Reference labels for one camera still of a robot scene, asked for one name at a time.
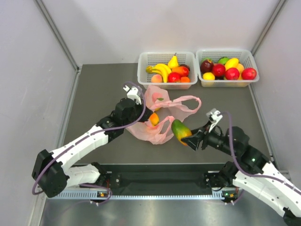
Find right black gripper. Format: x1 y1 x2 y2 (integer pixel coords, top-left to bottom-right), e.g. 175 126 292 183
182 119 237 156

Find green orange mango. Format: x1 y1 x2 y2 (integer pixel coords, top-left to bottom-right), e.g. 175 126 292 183
171 119 192 146

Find pink plastic bag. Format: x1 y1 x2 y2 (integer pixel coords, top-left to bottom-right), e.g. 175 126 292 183
127 85 201 145

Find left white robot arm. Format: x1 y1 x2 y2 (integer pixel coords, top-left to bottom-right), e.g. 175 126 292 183
32 98 153 198

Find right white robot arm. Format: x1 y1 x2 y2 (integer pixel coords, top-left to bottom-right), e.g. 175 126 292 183
181 127 301 226

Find yellow orange fruit in bag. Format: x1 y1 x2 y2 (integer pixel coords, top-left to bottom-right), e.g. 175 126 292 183
149 112 159 126

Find peach fruit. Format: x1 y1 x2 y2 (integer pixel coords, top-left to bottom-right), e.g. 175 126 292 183
151 74 163 83

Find red apple in left basket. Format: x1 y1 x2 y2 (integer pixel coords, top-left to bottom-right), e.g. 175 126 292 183
167 72 181 83

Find yellow banana bunch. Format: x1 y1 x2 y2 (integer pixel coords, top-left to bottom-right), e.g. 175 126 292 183
146 64 172 83

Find orange tangerine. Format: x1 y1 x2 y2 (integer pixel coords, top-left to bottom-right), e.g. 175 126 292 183
181 76 190 83

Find left white plastic basket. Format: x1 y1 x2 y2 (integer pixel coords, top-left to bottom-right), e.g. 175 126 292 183
137 51 198 89

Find white plastic basket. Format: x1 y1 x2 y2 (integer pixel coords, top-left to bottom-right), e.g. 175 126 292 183
196 49 259 88
137 51 198 89

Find yellow pear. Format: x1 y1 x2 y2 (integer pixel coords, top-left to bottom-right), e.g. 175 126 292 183
167 53 179 69

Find dark plum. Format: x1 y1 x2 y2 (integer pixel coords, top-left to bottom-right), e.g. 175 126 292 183
179 64 190 71

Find yellow lemon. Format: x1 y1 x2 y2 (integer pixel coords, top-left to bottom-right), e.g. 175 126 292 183
203 72 215 81

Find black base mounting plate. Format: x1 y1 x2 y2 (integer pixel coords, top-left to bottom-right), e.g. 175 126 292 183
79 163 238 196

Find red apple middle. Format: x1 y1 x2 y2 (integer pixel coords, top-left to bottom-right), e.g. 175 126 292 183
212 64 226 77

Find dark red apple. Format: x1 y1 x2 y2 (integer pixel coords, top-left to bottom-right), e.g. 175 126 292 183
200 59 214 73

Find right white plastic basket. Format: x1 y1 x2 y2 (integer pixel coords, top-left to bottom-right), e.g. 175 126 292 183
196 49 259 88

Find red apple front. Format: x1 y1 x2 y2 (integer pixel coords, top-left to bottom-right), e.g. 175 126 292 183
225 68 240 80

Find green lime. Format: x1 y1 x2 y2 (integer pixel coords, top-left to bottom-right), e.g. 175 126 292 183
217 57 229 65

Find red apple right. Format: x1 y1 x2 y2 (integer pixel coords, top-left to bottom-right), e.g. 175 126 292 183
241 68 257 80

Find yellow mango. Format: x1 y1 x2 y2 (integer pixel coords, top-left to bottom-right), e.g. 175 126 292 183
224 58 239 71

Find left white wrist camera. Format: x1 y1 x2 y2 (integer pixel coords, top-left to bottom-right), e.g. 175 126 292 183
123 85 142 105

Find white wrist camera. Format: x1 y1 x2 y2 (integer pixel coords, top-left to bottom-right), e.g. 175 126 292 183
123 85 142 105
206 108 223 133

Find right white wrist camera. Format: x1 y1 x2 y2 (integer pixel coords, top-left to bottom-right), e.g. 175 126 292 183
206 108 223 133

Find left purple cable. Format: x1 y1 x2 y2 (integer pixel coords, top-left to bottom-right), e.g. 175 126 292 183
32 81 147 195

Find grey slotted cable duct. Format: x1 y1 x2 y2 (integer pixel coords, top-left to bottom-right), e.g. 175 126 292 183
46 189 238 201

